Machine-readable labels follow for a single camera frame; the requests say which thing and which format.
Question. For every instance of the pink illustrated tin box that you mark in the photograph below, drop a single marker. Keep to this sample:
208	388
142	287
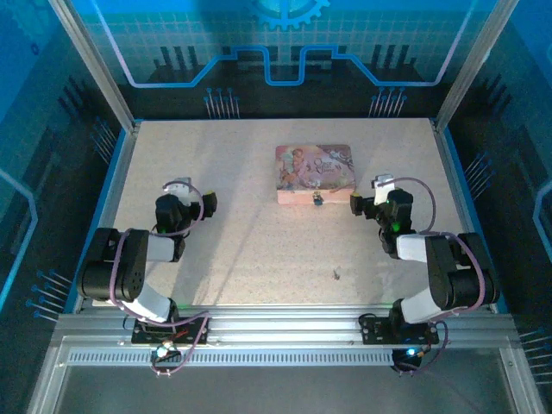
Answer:
314	168

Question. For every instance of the small metal key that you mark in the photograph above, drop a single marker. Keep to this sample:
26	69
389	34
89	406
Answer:
335	273

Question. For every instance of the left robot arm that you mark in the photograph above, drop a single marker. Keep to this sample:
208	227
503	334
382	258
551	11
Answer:
129	263

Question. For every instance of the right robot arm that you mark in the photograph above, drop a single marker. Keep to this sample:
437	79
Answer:
448	267

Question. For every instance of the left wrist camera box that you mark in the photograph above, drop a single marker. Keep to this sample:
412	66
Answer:
184	192

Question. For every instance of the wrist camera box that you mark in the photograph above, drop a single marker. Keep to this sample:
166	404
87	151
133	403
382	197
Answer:
383	190
184	192

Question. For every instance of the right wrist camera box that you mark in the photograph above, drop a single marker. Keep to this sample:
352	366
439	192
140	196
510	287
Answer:
383	190

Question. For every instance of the aluminium table side rail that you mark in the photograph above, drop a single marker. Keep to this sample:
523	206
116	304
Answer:
110	207
459	194

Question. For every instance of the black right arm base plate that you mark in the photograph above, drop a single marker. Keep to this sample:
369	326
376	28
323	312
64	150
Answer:
373	330

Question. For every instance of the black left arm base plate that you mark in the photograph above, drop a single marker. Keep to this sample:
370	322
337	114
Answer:
194	334

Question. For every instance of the aluminium mounting rail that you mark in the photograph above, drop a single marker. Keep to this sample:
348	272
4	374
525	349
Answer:
284	323

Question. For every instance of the aluminium frame post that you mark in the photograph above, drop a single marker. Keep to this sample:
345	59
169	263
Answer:
97	64
474	64

